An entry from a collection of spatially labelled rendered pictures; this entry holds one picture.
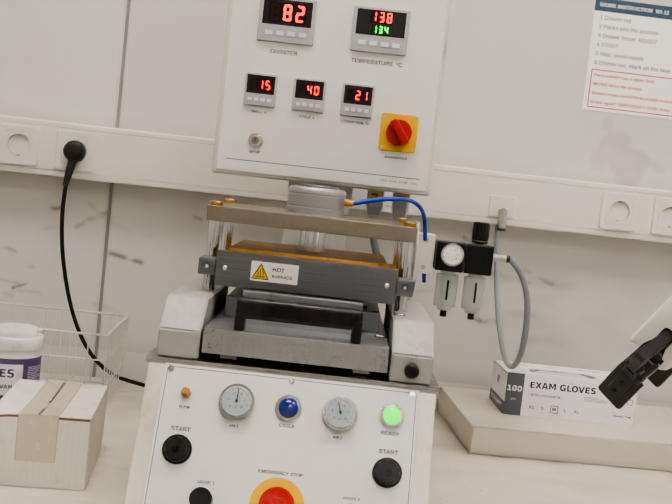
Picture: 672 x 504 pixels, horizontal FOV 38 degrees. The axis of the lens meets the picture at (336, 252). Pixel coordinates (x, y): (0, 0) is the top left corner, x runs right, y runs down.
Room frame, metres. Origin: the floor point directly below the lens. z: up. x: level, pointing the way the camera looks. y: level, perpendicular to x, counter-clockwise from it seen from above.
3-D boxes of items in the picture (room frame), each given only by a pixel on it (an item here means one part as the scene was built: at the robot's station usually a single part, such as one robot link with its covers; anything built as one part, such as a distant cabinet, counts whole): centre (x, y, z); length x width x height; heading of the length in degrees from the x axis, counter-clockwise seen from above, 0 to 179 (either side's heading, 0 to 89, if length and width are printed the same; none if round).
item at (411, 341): (1.24, -0.10, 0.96); 0.26 x 0.05 x 0.07; 0
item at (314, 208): (1.35, 0.01, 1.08); 0.31 x 0.24 x 0.13; 90
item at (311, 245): (1.32, 0.03, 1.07); 0.22 x 0.17 x 0.10; 90
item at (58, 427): (1.23, 0.34, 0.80); 0.19 x 0.13 x 0.09; 4
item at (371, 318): (1.32, 0.03, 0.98); 0.20 x 0.17 x 0.03; 90
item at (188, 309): (1.25, 0.17, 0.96); 0.25 x 0.05 x 0.07; 0
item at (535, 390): (1.70, -0.42, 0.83); 0.23 x 0.12 x 0.07; 93
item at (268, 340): (1.27, 0.03, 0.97); 0.30 x 0.22 x 0.08; 0
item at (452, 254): (1.45, -0.19, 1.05); 0.15 x 0.05 x 0.15; 90
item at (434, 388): (1.35, 0.03, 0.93); 0.46 x 0.35 x 0.01; 0
